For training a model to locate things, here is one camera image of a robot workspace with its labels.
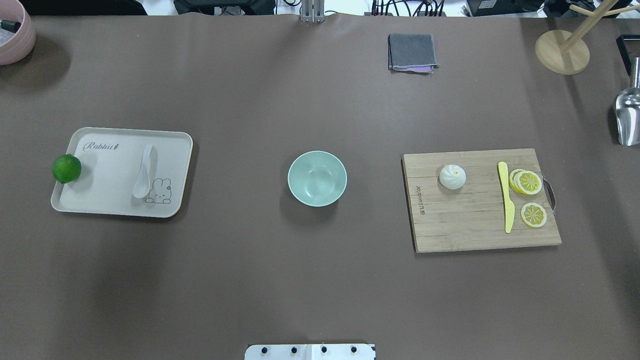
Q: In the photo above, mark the white steamed bun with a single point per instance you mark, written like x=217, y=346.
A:
x=452, y=176

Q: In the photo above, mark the white ceramic soup spoon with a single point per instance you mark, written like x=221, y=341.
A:
x=142, y=185

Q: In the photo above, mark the mint green bowl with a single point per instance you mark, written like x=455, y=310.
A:
x=317, y=178

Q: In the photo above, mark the pink bowl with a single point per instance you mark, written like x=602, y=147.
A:
x=16, y=45

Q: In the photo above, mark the bamboo cutting board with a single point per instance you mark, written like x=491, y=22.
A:
x=472, y=217

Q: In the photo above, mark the grey folded cloth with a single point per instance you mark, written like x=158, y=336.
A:
x=412, y=53

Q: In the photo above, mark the yellow plastic knife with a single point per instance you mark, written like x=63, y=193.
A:
x=508, y=204

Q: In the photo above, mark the stacked lemon slices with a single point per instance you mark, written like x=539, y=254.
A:
x=525, y=182

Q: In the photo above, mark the cream rabbit serving tray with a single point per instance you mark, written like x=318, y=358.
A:
x=111, y=160

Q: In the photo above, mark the single lemon slice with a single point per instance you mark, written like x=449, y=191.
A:
x=533, y=215

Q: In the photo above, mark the green lime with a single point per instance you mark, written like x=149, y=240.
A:
x=66, y=168

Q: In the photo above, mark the wooden mug tree stand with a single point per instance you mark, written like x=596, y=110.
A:
x=565, y=52

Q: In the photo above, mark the metal scoop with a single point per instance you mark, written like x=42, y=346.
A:
x=627, y=109

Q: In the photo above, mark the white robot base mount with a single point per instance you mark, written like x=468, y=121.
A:
x=312, y=351

